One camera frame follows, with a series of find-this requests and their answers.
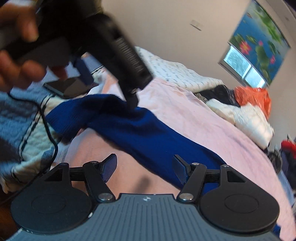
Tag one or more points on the blue knit garment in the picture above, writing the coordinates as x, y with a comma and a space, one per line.
143, 132

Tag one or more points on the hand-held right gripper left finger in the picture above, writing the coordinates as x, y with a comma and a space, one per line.
109, 168

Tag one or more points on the black phone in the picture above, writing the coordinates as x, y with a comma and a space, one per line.
67, 89

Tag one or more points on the pink floral bedsheet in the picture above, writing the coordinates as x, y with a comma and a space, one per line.
196, 120

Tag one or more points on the red garment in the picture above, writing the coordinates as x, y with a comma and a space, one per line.
289, 147

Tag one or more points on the person's left hand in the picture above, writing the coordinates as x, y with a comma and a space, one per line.
20, 74

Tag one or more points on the leopard print fuzzy garment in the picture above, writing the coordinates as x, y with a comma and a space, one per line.
275, 158

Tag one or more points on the white quilted jacket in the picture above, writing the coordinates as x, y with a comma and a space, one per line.
249, 125

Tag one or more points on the window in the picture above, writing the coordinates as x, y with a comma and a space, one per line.
235, 59

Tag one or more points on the orange plastic bag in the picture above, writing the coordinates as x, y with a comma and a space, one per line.
254, 97

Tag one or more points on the white wall switch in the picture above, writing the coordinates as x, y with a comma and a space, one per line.
196, 24

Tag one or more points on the blue white striped quilt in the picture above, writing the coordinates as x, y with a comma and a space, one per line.
20, 120

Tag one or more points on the lotus print roller blind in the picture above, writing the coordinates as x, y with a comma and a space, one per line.
259, 34

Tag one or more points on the dark patterned clothes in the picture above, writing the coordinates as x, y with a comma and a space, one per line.
219, 92

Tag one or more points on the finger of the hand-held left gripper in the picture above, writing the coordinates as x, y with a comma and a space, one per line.
132, 99

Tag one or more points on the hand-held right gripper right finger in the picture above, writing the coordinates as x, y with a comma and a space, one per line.
181, 170

